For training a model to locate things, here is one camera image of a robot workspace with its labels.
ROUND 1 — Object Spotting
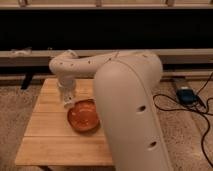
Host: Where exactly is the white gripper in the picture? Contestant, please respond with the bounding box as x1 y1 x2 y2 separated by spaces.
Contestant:
58 76 76 93

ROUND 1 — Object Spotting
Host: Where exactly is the white spotted bottle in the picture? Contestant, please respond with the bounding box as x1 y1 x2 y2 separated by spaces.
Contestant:
63 93 74 108

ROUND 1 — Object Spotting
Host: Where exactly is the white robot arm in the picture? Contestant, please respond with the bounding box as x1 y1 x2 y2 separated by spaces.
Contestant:
49 50 173 171

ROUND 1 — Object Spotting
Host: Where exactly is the orange ceramic bowl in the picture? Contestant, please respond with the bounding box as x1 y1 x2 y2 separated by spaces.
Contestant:
67 99 100 132

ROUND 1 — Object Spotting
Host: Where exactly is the wooden table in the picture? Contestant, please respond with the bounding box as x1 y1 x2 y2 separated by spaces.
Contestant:
15 78 113 166

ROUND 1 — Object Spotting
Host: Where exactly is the blue power adapter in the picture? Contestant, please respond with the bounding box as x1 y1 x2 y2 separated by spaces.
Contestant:
176 89 197 104

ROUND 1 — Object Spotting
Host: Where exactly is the grey metal rail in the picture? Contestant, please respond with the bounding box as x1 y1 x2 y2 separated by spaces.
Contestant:
0 49 213 67

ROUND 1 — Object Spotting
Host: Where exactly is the black cable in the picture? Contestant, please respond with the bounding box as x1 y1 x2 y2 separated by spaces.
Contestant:
152 71 213 169

